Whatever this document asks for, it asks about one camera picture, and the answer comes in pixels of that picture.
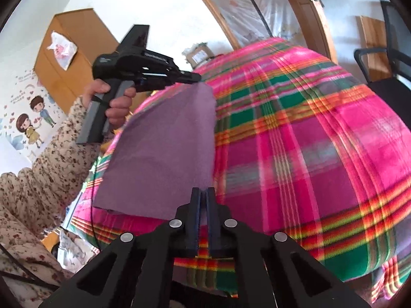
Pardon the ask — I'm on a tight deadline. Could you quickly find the pink plaid blanket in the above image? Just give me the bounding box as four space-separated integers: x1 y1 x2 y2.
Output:
69 37 411 302

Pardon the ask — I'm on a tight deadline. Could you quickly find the purple fleece garment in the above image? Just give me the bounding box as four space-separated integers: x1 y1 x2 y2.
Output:
93 83 216 222

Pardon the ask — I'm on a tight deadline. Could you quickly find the cartoon wall sticker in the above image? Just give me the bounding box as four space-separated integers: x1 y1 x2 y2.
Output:
0 71 65 164

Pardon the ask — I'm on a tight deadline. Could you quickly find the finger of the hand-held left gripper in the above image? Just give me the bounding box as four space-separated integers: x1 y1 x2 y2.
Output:
161 71 202 89

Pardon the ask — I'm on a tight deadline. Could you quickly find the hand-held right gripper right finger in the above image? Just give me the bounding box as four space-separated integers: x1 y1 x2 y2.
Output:
205 187 370 308

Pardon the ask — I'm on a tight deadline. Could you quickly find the black mesh office chair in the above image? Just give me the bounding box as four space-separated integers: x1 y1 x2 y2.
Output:
353 0 411 98

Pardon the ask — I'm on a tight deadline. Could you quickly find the wooden door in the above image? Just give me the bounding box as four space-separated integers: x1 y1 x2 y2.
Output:
273 0 338 66

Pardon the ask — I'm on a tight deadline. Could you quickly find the person's left forearm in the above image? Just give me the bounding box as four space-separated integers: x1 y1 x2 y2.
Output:
0 97 105 232

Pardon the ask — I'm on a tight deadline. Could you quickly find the person's floral clothing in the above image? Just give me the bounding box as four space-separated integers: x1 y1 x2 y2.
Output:
0 196 76 308

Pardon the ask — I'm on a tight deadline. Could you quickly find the cardboard box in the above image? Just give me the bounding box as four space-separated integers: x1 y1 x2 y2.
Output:
184 43 214 69

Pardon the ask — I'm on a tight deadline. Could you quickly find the person's left hand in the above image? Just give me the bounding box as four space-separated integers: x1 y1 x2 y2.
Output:
81 80 137 129

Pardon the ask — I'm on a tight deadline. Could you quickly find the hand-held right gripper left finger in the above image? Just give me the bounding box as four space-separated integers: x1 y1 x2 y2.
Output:
39 187 202 308

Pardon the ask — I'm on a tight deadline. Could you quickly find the wooden board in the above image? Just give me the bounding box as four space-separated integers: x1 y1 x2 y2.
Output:
355 15 393 82

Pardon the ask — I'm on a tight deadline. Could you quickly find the wooden wardrobe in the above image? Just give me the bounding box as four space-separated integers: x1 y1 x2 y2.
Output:
34 8 121 114

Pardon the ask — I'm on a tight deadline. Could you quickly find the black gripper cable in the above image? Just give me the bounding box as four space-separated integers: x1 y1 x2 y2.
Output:
89 204 101 252

